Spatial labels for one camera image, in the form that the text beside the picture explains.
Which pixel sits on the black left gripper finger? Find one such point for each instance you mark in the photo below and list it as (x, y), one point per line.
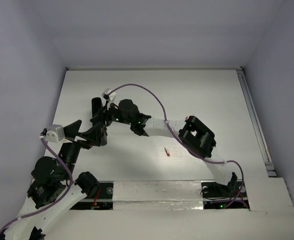
(72, 130)
(94, 137)

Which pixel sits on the black stationery container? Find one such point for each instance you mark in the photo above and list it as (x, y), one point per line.
(98, 100)

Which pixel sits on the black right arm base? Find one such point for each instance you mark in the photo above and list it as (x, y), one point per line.
(217, 196)

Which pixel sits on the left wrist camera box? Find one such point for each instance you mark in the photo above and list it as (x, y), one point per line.
(54, 133)

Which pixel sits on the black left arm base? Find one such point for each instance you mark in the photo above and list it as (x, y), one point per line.
(102, 200)

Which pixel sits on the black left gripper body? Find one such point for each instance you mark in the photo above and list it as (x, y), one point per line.
(74, 139)

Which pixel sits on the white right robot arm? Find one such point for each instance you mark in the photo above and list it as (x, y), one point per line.
(198, 139)

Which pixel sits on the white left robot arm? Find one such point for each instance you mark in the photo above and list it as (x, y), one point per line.
(54, 190)

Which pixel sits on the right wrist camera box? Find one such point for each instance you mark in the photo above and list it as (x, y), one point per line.
(109, 95)

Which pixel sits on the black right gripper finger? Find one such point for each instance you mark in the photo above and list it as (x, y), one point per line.
(102, 118)
(97, 108)

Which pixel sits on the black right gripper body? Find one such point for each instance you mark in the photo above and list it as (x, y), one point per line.
(115, 115)

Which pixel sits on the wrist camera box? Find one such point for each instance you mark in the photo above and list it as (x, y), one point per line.
(109, 95)
(54, 133)

